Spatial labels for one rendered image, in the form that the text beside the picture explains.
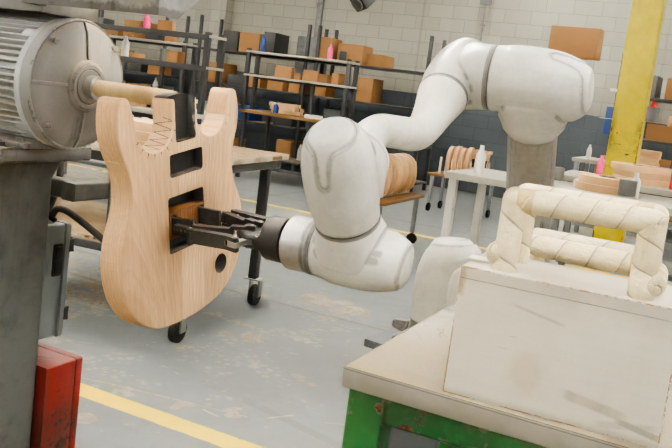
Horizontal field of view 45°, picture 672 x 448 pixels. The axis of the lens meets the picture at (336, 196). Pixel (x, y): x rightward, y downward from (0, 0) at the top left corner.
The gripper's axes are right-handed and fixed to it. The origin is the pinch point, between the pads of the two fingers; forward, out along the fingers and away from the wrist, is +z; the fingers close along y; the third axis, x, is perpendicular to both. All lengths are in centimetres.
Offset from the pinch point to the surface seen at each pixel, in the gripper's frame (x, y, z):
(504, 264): 8, -12, -59
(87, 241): -93, 179, 197
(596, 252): 6, 4, -68
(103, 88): 19.8, 6.9, 24.6
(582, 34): 12, 382, 6
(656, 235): 15, -10, -76
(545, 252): 5, 3, -61
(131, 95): 19.2, 6.8, 17.9
